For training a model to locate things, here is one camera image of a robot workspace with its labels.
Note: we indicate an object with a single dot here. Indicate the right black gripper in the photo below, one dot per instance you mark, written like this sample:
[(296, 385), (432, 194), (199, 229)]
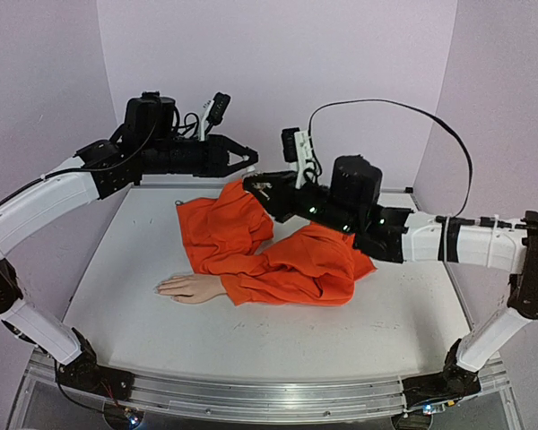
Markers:
[(289, 197)]

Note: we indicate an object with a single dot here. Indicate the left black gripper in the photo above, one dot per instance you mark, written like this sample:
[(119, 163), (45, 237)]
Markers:
[(220, 158)]

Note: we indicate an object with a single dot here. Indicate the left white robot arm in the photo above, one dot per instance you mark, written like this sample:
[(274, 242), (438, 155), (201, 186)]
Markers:
[(151, 141)]

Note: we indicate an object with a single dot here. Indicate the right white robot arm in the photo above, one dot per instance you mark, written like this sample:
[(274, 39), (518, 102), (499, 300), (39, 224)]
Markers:
[(389, 234)]

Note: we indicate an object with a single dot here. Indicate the orange cloth garment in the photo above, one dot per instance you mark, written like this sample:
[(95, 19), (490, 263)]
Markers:
[(231, 237)]

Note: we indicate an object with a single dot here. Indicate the mannequin hand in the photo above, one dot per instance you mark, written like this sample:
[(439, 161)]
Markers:
[(192, 289)]

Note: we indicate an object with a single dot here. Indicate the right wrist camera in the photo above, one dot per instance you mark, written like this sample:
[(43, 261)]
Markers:
[(298, 152)]

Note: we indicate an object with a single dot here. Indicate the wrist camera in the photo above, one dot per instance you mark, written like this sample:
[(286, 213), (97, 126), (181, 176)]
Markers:
[(213, 114), (298, 152)]

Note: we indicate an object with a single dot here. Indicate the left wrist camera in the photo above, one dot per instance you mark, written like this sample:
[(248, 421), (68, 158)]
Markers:
[(213, 114)]

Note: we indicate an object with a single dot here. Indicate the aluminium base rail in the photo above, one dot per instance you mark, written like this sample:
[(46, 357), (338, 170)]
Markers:
[(43, 403)]

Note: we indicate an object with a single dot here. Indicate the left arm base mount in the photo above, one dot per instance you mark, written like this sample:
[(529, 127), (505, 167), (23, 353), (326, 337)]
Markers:
[(85, 374)]

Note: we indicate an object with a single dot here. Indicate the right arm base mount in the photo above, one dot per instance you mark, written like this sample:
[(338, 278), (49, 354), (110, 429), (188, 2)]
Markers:
[(452, 383)]

